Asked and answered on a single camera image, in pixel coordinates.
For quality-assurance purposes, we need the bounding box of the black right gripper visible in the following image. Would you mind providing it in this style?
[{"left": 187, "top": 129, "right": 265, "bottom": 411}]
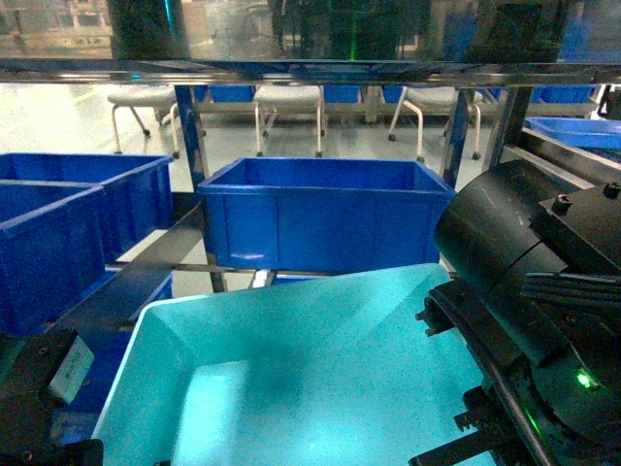
[{"left": 408, "top": 339, "right": 621, "bottom": 466}]

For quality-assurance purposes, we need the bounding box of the blue bin front left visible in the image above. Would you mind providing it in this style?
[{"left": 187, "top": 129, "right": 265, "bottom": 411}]
[{"left": 1, "top": 181, "right": 105, "bottom": 336}]

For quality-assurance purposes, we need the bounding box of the white stool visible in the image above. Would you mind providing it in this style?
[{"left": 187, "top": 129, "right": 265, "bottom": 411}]
[
  {"left": 387, "top": 86, "right": 484, "bottom": 161},
  {"left": 106, "top": 84, "right": 183, "bottom": 158},
  {"left": 252, "top": 84, "right": 325, "bottom": 158}
]

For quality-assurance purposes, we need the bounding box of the white stool right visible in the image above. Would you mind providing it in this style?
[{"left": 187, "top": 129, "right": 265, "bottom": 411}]
[{"left": 387, "top": 86, "right": 484, "bottom": 161}]

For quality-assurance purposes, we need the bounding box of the blue bin left shelf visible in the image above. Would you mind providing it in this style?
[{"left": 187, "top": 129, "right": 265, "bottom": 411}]
[{"left": 1, "top": 152, "right": 174, "bottom": 263}]

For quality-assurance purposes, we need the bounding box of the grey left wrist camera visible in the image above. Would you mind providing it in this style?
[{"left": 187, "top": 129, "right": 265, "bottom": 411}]
[{"left": 48, "top": 336, "right": 94, "bottom": 405}]

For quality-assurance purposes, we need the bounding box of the white stool centre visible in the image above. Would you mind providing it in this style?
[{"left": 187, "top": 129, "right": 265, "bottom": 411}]
[{"left": 252, "top": 84, "right": 325, "bottom": 158}]

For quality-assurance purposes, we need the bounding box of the white stool left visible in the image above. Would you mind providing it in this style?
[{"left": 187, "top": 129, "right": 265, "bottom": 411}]
[{"left": 106, "top": 84, "right": 183, "bottom": 158}]

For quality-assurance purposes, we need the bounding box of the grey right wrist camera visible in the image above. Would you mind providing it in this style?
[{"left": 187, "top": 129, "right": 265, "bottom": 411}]
[{"left": 415, "top": 283, "right": 467, "bottom": 342}]

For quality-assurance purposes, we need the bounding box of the steel shelf upright post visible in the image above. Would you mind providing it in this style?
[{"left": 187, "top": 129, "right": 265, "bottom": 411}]
[{"left": 173, "top": 84, "right": 229, "bottom": 292}]

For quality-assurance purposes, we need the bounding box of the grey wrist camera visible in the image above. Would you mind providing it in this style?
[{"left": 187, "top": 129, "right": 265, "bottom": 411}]
[
  {"left": 415, "top": 283, "right": 467, "bottom": 342},
  {"left": 48, "top": 336, "right": 94, "bottom": 405}
]

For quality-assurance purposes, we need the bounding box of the stainless steel shelf rail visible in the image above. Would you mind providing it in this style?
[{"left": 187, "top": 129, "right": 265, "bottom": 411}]
[{"left": 1, "top": 58, "right": 620, "bottom": 87}]

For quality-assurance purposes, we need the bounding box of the blue bin centre shelf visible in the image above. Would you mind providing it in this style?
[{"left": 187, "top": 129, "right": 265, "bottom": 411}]
[{"left": 196, "top": 157, "right": 456, "bottom": 274}]

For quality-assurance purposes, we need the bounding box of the teal plastic bin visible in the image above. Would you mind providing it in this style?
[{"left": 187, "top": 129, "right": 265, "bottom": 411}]
[{"left": 93, "top": 264, "right": 482, "bottom": 465}]

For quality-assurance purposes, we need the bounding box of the blue bin shelf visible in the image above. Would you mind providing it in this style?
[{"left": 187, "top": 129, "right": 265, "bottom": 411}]
[
  {"left": 196, "top": 157, "right": 456, "bottom": 274},
  {"left": 1, "top": 152, "right": 174, "bottom": 263}
]

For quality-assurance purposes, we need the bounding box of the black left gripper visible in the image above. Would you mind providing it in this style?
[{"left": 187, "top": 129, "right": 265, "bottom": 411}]
[{"left": 1, "top": 329, "right": 104, "bottom": 465}]

